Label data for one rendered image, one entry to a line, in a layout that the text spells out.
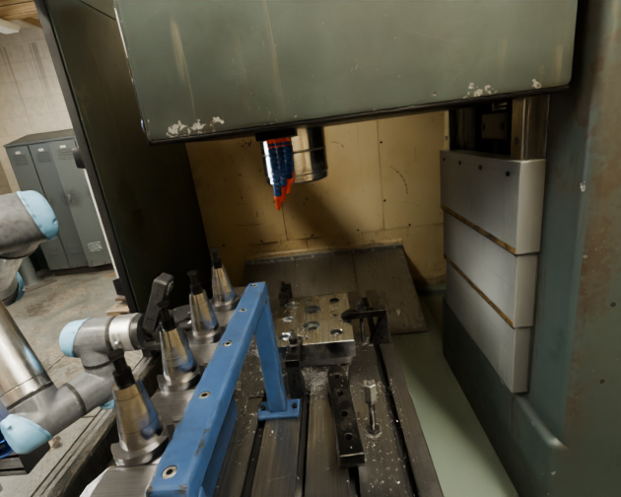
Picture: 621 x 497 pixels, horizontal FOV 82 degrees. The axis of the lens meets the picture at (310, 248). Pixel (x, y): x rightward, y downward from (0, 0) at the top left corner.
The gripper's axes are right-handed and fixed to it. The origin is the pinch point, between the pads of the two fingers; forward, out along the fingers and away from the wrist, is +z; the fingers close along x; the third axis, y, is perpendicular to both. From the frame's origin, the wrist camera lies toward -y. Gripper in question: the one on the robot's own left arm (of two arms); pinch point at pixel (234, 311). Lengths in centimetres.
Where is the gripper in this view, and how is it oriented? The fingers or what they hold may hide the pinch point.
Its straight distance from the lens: 73.8
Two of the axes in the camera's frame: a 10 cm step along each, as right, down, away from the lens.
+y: 1.4, 9.4, 3.1
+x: -0.3, 3.1, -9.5
